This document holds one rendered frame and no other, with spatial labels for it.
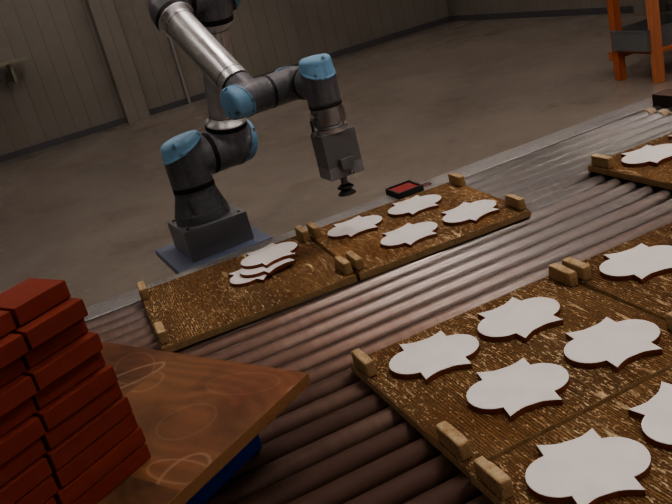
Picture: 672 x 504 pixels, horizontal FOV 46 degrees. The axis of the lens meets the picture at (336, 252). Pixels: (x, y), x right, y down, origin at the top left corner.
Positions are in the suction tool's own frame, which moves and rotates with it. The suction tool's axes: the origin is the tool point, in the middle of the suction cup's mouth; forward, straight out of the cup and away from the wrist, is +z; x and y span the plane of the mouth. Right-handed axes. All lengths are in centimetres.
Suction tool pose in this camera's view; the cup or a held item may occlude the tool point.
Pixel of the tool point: (347, 193)
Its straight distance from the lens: 183.3
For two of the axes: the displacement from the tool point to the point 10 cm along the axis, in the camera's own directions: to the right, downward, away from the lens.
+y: 8.7, -3.6, 3.4
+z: 2.3, 9.1, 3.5
